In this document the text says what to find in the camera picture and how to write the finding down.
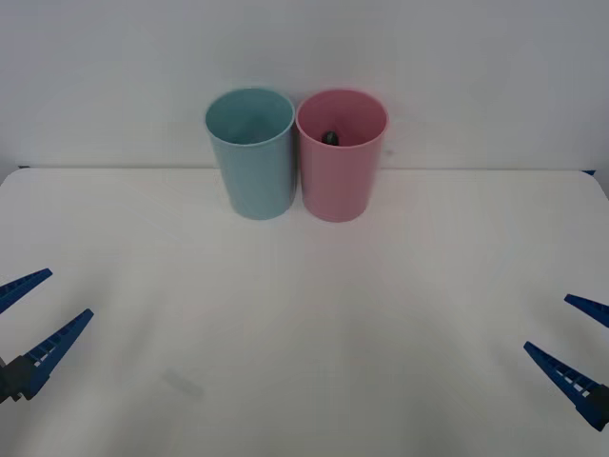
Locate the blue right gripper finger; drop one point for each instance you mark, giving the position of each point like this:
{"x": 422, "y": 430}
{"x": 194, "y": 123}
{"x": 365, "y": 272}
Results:
{"x": 592, "y": 308}
{"x": 566, "y": 376}

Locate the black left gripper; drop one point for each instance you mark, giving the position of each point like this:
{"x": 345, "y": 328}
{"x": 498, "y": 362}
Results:
{"x": 5, "y": 383}

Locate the small bottle with black cap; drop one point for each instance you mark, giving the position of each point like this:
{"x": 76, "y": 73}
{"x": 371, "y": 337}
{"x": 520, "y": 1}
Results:
{"x": 330, "y": 138}

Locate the pale blue plastic bin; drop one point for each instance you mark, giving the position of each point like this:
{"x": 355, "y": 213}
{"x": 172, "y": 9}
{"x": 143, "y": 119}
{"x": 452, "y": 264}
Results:
{"x": 257, "y": 181}

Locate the pink plastic bin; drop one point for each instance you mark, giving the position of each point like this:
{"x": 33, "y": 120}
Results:
{"x": 335, "y": 185}

